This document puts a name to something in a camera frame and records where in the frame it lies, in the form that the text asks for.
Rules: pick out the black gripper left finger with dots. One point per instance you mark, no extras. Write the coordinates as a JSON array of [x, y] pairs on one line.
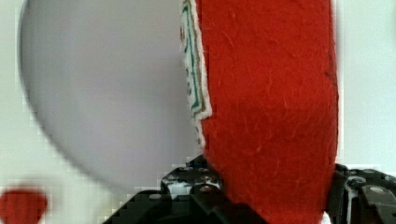
[[192, 194]]

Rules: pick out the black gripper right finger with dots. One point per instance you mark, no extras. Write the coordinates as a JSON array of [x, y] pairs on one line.
[[364, 196]]

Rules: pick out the round lilac plate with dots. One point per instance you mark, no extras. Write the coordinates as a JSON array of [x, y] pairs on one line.
[[107, 83]]

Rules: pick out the red plush ketchup bottle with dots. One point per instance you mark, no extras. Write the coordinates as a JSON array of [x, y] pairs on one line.
[[262, 89]]

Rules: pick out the red plush strawberry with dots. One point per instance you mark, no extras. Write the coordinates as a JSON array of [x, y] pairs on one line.
[[22, 206]]

